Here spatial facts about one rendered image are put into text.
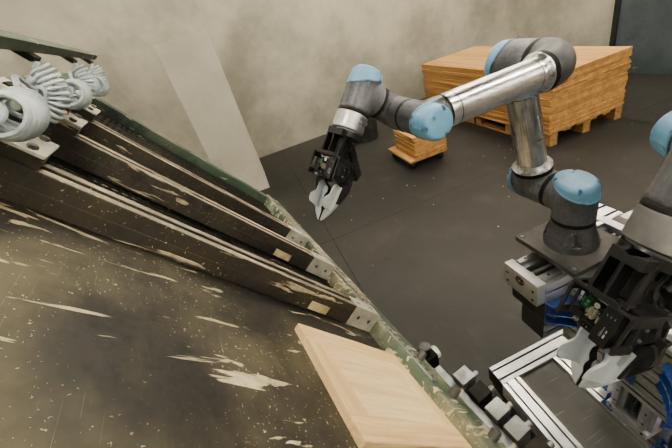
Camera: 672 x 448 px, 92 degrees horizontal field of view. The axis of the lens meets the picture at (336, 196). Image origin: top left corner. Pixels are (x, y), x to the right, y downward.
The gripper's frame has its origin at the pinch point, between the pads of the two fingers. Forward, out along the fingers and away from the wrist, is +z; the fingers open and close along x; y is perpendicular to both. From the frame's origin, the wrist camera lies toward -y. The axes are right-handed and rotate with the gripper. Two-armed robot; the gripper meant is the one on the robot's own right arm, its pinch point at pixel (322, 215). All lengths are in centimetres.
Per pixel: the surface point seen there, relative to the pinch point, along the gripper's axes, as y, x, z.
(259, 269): -0.9, -13.2, 19.3
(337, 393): 5.7, 19.5, 30.8
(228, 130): -221, -298, -36
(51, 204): 39, -33, 13
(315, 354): 0.9, 10.3, 29.2
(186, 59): -156, -325, -93
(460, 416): -29, 41, 38
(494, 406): -47, 49, 38
